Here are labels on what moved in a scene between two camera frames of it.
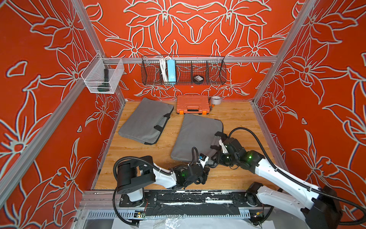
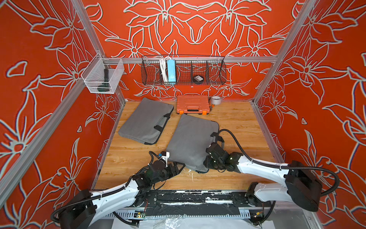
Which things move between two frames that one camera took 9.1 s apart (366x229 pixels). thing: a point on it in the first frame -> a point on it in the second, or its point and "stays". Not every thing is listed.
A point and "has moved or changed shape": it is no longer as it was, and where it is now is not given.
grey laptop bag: [145, 124] stays
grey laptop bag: [198, 131] has moved or changed shape
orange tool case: [192, 104] stays
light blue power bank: [171, 70] stays
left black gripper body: [202, 180] -> [167, 173]
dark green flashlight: [105, 86] stays
